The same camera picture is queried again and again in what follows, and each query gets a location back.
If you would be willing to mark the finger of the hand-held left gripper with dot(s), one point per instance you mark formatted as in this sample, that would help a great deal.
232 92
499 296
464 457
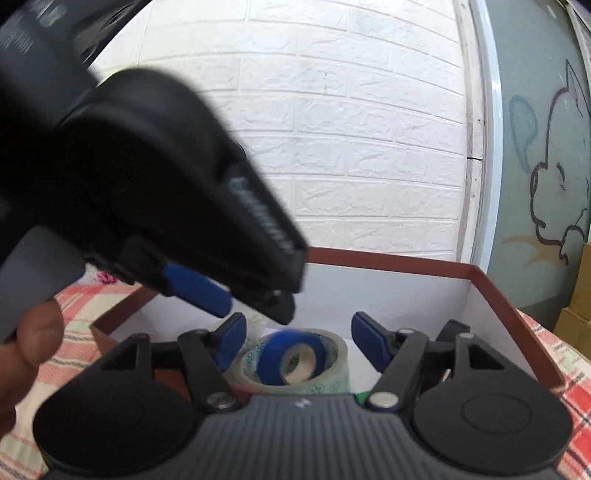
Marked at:
268 240
198 288

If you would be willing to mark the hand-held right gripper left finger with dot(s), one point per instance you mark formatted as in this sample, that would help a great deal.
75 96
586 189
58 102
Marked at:
233 341

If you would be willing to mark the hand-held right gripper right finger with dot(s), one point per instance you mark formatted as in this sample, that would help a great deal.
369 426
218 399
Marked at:
367 339

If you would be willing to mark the clear patterned tape roll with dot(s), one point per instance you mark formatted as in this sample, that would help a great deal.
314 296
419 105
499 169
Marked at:
334 364

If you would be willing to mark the blue tape roll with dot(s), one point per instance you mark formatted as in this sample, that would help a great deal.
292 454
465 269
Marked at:
272 355

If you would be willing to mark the green box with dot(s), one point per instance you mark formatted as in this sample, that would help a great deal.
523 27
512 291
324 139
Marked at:
361 398

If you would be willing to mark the brown cardboard box white inside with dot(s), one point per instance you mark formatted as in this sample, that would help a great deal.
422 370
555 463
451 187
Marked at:
415 295

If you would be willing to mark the person's left hand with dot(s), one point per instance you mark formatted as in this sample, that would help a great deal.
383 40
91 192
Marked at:
32 341

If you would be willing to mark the brown cardboard carton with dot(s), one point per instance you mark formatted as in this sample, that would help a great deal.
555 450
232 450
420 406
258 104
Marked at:
582 277
575 327

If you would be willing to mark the plaid tablecloth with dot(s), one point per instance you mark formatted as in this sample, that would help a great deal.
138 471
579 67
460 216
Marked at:
577 397

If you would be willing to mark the glass pane with cartoon drawing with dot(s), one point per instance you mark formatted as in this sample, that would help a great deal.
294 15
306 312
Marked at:
545 138

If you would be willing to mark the white door frame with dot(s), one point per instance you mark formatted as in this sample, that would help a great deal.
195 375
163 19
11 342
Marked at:
485 138

